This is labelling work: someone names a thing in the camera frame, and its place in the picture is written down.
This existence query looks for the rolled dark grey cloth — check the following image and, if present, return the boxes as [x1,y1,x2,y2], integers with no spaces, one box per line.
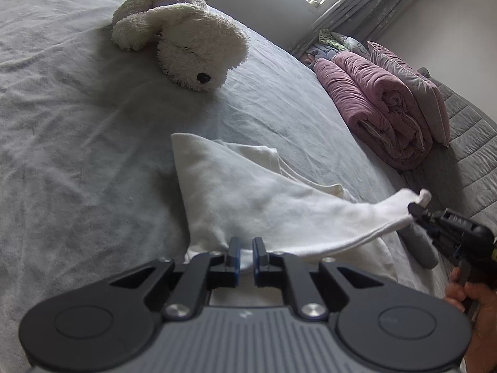
[401,221,440,270]

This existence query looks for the person's right hand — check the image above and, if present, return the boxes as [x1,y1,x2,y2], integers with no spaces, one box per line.
[444,280,497,355]

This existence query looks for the grey bed sheet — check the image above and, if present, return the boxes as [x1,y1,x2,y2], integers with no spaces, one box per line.
[0,0,461,373]

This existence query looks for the grey quilted headboard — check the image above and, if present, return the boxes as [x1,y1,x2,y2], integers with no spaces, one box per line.
[400,67,497,224]

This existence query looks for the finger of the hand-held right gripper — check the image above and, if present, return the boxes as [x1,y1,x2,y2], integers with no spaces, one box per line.
[415,218,447,248]
[407,202,442,224]

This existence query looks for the floral cloth pile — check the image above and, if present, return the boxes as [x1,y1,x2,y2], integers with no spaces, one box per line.
[300,28,369,67]

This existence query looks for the grey patterned curtain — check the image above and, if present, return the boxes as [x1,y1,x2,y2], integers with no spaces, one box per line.
[291,0,440,53]

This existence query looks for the folded pink quilt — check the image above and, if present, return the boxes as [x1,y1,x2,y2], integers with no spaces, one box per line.
[313,51,434,172]

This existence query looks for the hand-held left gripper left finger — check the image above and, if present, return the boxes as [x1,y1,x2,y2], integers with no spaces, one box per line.
[103,237,242,321]

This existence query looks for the white printed t-shirt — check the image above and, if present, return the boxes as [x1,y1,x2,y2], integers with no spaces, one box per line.
[171,132,433,307]

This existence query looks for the pale pillow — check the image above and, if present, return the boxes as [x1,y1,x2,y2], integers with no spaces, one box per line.
[367,41,451,149]

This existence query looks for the cream plush dog toy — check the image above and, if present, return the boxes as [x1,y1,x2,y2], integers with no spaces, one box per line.
[111,0,250,93]

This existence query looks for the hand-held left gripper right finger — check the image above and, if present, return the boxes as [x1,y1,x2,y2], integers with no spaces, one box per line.
[252,237,389,321]

